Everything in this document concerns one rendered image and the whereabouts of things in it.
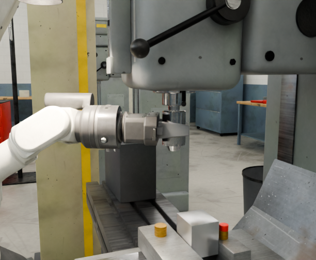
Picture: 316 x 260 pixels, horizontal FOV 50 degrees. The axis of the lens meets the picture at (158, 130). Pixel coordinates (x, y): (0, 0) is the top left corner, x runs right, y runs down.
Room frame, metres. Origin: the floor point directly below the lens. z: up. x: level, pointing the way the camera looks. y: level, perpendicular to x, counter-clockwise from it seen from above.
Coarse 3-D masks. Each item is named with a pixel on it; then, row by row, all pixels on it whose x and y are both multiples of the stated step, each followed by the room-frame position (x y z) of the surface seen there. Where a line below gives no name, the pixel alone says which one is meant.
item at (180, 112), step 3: (162, 111) 0.68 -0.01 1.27; (165, 111) 0.67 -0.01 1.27; (168, 111) 0.66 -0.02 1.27; (171, 111) 0.66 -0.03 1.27; (174, 111) 0.66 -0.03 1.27; (177, 111) 0.66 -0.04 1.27; (180, 111) 0.66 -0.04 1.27; (183, 111) 0.67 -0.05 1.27; (162, 114) 0.68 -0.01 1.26; (165, 114) 0.66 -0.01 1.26; (168, 114) 0.66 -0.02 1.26; (171, 114) 0.66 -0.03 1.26; (174, 114) 0.66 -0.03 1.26; (177, 114) 0.66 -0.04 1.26; (180, 114) 0.66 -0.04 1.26; (183, 114) 0.67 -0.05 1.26
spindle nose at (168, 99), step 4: (164, 96) 0.67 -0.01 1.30; (168, 96) 0.66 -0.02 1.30; (172, 96) 0.66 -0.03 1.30; (176, 96) 0.66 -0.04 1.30; (180, 96) 0.66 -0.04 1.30; (164, 100) 0.67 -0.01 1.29; (168, 100) 0.66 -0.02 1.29; (172, 100) 0.66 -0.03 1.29; (176, 100) 0.66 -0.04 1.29; (180, 100) 0.66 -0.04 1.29; (164, 104) 0.67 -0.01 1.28; (168, 104) 0.66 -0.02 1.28; (172, 104) 0.66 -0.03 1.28; (176, 104) 0.66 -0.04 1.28; (180, 104) 0.66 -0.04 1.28
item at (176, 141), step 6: (162, 120) 0.68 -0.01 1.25; (168, 120) 0.66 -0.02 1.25; (174, 120) 0.66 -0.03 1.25; (180, 120) 0.66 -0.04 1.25; (168, 138) 0.66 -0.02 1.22; (174, 138) 0.66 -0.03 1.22; (180, 138) 0.66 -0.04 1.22; (168, 144) 0.66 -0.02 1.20; (174, 144) 0.66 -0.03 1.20; (180, 144) 0.66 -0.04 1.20
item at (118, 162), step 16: (128, 144) 1.03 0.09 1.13; (144, 144) 1.04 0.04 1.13; (112, 160) 1.11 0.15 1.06; (128, 160) 1.03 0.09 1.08; (144, 160) 1.04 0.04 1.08; (112, 176) 1.11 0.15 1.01; (128, 176) 1.03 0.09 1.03; (144, 176) 1.04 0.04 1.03; (128, 192) 1.02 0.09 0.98; (144, 192) 1.04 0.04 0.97
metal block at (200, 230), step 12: (180, 216) 0.57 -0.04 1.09; (192, 216) 0.57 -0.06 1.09; (204, 216) 0.57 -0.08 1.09; (180, 228) 0.57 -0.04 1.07; (192, 228) 0.53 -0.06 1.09; (204, 228) 0.54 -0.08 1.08; (216, 228) 0.55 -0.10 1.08; (192, 240) 0.53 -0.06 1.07; (204, 240) 0.54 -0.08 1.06; (216, 240) 0.55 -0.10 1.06; (204, 252) 0.54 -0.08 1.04; (216, 252) 0.55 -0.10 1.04
